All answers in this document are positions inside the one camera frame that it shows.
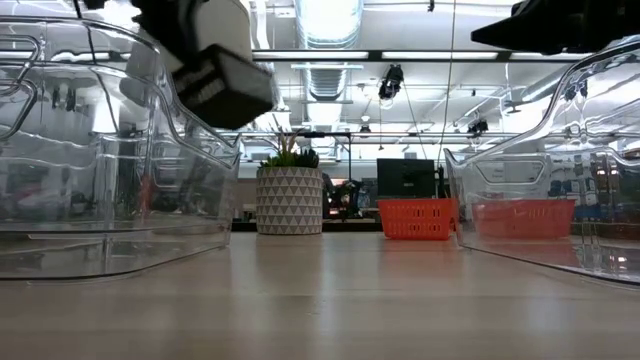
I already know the thin hanging cable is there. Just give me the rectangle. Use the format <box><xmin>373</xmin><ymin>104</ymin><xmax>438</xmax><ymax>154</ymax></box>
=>
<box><xmin>436</xmin><ymin>0</ymin><xmax>458</xmax><ymax>169</ymax></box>

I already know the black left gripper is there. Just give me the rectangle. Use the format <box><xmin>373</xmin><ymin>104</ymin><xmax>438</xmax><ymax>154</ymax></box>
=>
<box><xmin>130</xmin><ymin>0</ymin><xmax>201</xmax><ymax>69</ymax></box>

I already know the black bench edge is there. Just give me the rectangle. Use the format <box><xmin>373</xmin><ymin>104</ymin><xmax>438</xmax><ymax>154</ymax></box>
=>
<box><xmin>232</xmin><ymin>219</ymin><xmax>384</xmax><ymax>233</ymax></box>

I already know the green succulent plant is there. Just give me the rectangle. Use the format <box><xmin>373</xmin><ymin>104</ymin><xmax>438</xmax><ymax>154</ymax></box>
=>
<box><xmin>259</xmin><ymin>113</ymin><xmax>321</xmax><ymax>169</ymax></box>

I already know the black computer monitor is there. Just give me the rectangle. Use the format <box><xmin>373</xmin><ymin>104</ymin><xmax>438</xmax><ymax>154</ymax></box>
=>
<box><xmin>376</xmin><ymin>158</ymin><xmax>437</xmax><ymax>200</ymax></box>

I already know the white grey triangle-pattern pot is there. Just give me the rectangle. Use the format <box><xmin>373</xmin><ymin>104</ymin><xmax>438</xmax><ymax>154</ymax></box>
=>
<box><xmin>255</xmin><ymin>166</ymin><xmax>325</xmax><ymax>236</ymax></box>

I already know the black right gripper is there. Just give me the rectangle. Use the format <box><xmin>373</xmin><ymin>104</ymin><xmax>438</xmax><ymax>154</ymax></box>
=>
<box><xmin>470</xmin><ymin>0</ymin><xmax>601</xmax><ymax>56</ymax></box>

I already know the overhead light bar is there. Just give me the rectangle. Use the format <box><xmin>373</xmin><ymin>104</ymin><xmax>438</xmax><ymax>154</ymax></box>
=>
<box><xmin>252</xmin><ymin>48</ymin><xmax>594</xmax><ymax>64</ymax></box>

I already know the clear plastic storage bin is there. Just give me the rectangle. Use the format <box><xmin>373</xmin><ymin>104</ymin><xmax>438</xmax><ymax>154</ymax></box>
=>
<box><xmin>0</xmin><ymin>14</ymin><xmax>242</xmax><ymax>281</ymax></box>
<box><xmin>443</xmin><ymin>37</ymin><xmax>640</xmax><ymax>287</ymax></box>

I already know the white shade lamp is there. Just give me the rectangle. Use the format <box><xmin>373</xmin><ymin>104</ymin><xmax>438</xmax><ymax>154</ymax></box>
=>
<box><xmin>124</xmin><ymin>0</ymin><xmax>254</xmax><ymax>121</ymax></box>

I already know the orange slotted plastic basket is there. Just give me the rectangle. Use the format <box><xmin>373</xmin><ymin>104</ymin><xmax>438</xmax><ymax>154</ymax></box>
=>
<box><xmin>377</xmin><ymin>198</ymin><xmax>460</xmax><ymax>242</ymax></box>
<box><xmin>472</xmin><ymin>198</ymin><xmax>577</xmax><ymax>240</ymax></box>

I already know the shiny silver ceiling duct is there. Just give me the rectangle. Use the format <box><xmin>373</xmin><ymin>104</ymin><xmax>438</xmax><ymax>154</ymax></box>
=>
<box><xmin>294</xmin><ymin>0</ymin><xmax>365</xmax><ymax>50</ymax></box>

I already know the black metal frame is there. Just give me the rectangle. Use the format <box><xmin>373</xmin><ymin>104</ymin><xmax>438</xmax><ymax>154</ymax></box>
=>
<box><xmin>219</xmin><ymin>130</ymin><xmax>521</xmax><ymax>181</ymax></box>

